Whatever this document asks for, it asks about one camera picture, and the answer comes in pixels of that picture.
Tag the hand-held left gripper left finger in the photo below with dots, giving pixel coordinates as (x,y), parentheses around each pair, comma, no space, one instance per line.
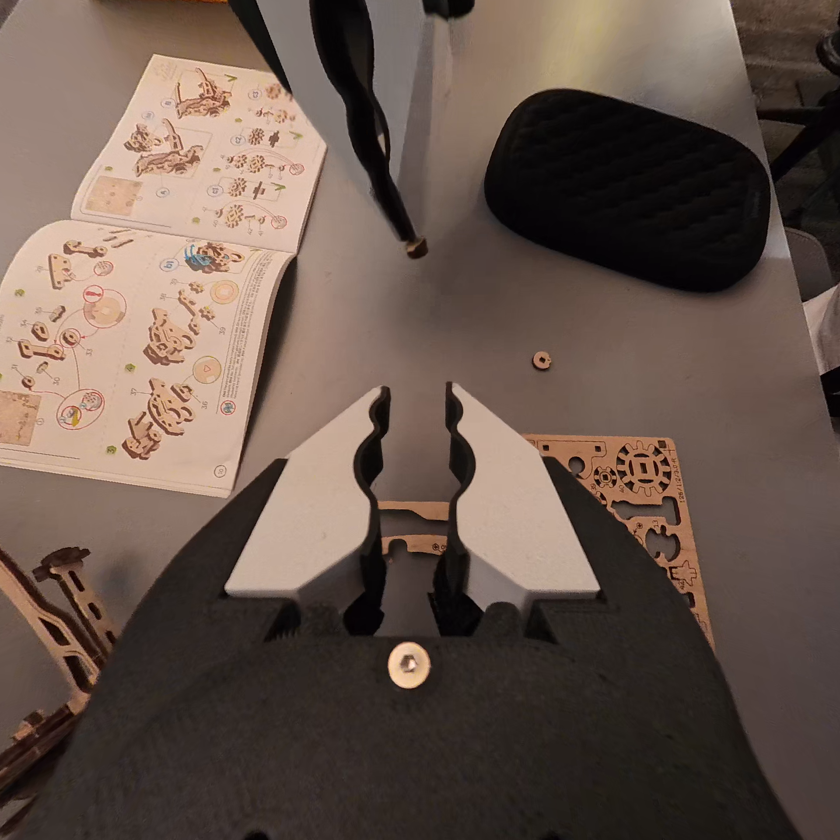
(302,525)

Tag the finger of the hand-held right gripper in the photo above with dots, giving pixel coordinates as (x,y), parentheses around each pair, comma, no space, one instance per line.
(295,46)
(420,98)

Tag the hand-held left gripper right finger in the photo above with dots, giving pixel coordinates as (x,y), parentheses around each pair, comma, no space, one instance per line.
(518,525)

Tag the small wooden key-shaped part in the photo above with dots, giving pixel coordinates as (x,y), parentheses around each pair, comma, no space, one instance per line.
(416,247)

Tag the laser-cut wooden parts sheet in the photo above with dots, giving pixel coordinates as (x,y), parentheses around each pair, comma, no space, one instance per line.
(643,499)

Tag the partly assembled wooden model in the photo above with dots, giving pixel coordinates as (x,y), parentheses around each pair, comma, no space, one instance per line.
(59,623)

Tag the black quilted cushion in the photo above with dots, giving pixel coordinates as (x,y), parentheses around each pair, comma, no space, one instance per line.
(623,190)

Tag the open instruction booklet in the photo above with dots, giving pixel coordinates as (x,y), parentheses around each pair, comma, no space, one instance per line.
(164,295)

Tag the black chair base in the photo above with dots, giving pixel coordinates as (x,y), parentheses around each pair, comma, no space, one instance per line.
(807,111)

